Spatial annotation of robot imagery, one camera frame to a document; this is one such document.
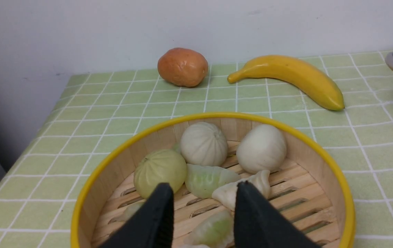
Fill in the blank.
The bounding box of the white round bun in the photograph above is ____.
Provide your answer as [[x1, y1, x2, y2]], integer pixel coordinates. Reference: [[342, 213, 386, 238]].
[[179, 122, 228, 166]]

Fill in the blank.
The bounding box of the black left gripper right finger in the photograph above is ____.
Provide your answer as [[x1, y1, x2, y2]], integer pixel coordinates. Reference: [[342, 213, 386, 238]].
[[234, 182, 320, 248]]

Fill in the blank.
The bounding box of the green checked tablecloth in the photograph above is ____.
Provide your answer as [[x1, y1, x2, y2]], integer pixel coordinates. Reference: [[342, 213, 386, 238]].
[[0, 51, 393, 248]]

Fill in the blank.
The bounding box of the green dumpling near front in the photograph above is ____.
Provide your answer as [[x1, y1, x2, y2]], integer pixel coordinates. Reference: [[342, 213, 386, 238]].
[[184, 210, 234, 248]]

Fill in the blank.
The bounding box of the white dumpling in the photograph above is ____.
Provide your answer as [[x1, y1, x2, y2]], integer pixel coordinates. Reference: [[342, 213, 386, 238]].
[[212, 170, 271, 211]]

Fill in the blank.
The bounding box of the pale green round bun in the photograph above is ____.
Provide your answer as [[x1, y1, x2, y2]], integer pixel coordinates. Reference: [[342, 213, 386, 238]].
[[133, 149, 187, 199]]

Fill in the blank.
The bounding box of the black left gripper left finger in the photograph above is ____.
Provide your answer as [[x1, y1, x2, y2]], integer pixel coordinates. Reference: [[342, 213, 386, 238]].
[[99, 183, 174, 248]]

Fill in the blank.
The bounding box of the yellow banana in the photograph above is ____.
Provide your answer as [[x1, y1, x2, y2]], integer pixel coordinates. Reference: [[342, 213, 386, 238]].
[[227, 55, 345, 111]]

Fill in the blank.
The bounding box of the white smooth bun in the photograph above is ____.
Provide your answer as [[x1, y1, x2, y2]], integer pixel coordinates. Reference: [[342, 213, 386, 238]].
[[236, 124, 287, 174]]

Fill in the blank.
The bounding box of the green dumpling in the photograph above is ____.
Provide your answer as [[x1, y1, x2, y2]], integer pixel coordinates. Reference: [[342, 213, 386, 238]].
[[185, 163, 241, 199], [184, 210, 234, 248]]

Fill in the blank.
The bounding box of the yellow-rimmed bamboo steamer basket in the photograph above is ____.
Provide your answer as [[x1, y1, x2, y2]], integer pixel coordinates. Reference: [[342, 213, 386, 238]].
[[70, 112, 355, 248]]

